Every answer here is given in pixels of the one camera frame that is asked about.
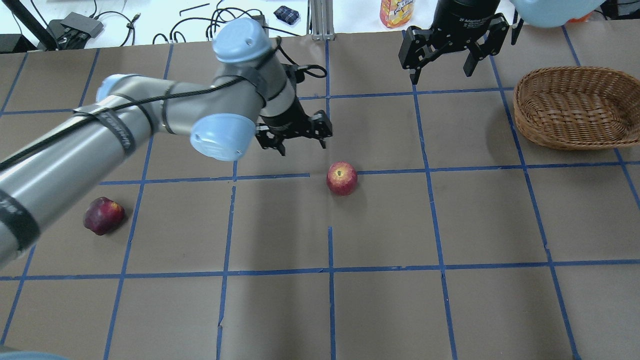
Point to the woven wicker basket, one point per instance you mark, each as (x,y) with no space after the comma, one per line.
(578,108)

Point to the bright red apple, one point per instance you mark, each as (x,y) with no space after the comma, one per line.
(341,178)

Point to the black power adapter box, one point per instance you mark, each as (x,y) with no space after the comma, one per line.
(73,27)

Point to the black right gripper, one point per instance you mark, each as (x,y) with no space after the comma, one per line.
(462,19)

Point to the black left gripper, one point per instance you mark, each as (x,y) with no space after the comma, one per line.
(286,119)

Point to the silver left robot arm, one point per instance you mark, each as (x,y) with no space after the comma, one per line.
(253,97)

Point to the dark red apple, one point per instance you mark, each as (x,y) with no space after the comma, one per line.
(103,216)

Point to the aluminium frame post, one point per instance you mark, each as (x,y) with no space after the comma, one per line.
(321,20)

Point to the orange drink bottle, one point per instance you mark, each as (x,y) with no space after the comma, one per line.
(395,13)

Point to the dark checkered pouch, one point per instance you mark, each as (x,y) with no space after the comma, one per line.
(287,15)

